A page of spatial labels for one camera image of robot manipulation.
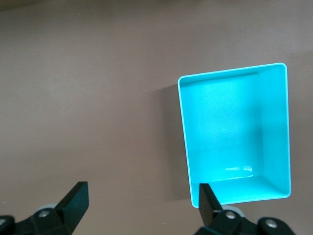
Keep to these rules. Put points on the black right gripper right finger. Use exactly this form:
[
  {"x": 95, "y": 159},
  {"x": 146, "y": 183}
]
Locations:
[{"x": 207, "y": 208}]

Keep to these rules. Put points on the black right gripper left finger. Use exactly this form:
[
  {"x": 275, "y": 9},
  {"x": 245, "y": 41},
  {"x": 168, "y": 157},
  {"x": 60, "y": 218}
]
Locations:
[{"x": 73, "y": 208}]

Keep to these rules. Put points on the teal plastic bin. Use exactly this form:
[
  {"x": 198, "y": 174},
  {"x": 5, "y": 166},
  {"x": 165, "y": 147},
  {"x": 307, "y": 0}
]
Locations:
[{"x": 232, "y": 122}]

